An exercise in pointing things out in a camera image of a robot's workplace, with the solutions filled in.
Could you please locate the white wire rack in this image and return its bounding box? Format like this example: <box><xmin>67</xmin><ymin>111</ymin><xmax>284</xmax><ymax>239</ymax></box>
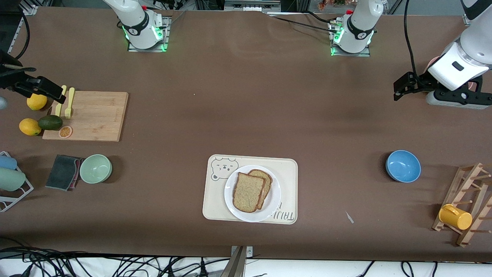
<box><xmin>0</xmin><ymin>151</ymin><xmax>34</xmax><ymax>212</ymax></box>

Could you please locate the green cup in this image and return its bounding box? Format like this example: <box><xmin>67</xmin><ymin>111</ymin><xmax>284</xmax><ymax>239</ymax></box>
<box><xmin>0</xmin><ymin>167</ymin><xmax>26</xmax><ymax>192</ymax></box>

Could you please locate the black cable on table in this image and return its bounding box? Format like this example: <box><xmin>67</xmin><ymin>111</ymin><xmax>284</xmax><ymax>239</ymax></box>
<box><xmin>269</xmin><ymin>15</ymin><xmax>339</xmax><ymax>34</ymax></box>

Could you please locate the yellow plastic knife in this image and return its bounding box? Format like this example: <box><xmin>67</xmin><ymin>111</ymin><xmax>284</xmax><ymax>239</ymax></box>
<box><xmin>55</xmin><ymin>85</ymin><xmax>67</xmax><ymax>117</ymax></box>

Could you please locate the green bowl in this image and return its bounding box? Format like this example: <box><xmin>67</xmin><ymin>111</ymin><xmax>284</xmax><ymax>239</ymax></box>
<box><xmin>79</xmin><ymin>154</ymin><xmax>113</xmax><ymax>184</ymax></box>

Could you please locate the aluminium profile beam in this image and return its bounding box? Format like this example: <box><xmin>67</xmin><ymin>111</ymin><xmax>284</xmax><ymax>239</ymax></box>
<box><xmin>221</xmin><ymin>245</ymin><xmax>253</xmax><ymax>277</ymax></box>

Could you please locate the yellow mug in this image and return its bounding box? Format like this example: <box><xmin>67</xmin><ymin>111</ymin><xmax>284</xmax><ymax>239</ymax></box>
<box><xmin>439</xmin><ymin>204</ymin><xmax>473</xmax><ymax>230</ymax></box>

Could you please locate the blue bowl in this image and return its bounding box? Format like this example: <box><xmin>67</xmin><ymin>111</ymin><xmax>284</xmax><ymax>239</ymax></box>
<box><xmin>386</xmin><ymin>150</ymin><xmax>421</xmax><ymax>183</ymax></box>

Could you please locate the green avocado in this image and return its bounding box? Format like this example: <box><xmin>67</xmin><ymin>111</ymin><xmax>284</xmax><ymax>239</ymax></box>
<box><xmin>38</xmin><ymin>115</ymin><xmax>63</xmax><ymax>131</ymax></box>

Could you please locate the wooden mug rack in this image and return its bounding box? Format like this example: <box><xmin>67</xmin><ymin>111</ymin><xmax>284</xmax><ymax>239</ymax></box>
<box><xmin>432</xmin><ymin>163</ymin><xmax>492</xmax><ymax>247</ymax></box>

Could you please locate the wooden cutting board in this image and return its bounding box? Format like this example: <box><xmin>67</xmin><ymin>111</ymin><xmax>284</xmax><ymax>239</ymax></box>
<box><xmin>42</xmin><ymin>91</ymin><xmax>129</xmax><ymax>142</ymax></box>

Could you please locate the yellow plastic fork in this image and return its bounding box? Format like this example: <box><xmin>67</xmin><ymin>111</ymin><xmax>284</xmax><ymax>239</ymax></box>
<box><xmin>65</xmin><ymin>87</ymin><xmax>75</xmax><ymax>119</ymax></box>

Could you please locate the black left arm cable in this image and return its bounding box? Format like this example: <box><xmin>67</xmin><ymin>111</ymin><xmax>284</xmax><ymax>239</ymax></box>
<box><xmin>403</xmin><ymin>0</ymin><xmax>420</xmax><ymax>75</ymax></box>

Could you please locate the white round plate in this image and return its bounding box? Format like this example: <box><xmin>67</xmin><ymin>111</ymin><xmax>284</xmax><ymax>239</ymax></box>
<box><xmin>224</xmin><ymin>165</ymin><xmax>281</xmax><ymax>223</ymax></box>

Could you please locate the pink bowl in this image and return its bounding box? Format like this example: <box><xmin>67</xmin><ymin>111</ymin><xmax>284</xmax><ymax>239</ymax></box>
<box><xmin>427</xmin><ymin>57</ymin><xmax>483</xmax><ymax>92</ymax></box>

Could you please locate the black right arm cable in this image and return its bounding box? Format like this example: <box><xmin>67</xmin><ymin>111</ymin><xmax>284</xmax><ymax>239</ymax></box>
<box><xmin>8</xmin><ymin>13</ymin><xmax>31</xmax><ymax>60</ymax></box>

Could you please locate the cream bear print tray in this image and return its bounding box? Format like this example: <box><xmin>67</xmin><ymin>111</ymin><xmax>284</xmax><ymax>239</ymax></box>
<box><xmin>202</xmin><ymin>154</ymin><xmax>298</xmax><ymax>225</ymax></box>

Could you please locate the grey folded cloth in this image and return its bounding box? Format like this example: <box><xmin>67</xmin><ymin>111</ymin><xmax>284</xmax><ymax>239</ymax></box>
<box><xmin>45</xmin><ymin>155</ymin><xmax>84</xmax><ymax>192</ymax></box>

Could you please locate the yellow lemon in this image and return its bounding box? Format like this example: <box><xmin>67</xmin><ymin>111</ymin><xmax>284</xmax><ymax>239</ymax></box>
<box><xmin>19</xmin><ymin>118</ymin><xmax>42</xmax><ymax>136</ymax></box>
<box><xmin>27</xmin><ymin>92</ymin><xmax>48</xmax><ymax>111</ymax></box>

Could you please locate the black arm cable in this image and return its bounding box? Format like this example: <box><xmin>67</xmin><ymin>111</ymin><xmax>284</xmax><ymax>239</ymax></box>
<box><xmin>403</xmin><ymin>0</ymin><xmax>420</xmax><ymax>75</ymax></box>
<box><xmin>8</xmin><ymin>13</ymin><xmax>31</xmax><ymax>60</ymax></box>

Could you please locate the plain bread slice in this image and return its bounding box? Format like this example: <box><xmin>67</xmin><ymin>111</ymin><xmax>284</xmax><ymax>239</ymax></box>
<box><xmin>233</xmin><ymin>172</ymin><xmax>266</xmax><ymax>213</ymax></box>

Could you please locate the black cable bundle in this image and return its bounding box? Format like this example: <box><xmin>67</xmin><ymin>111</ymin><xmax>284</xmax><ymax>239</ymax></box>
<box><xmin>0</xmin><ymin>246</ymin><xmax>231</xmax><ymax>277</ymax></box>

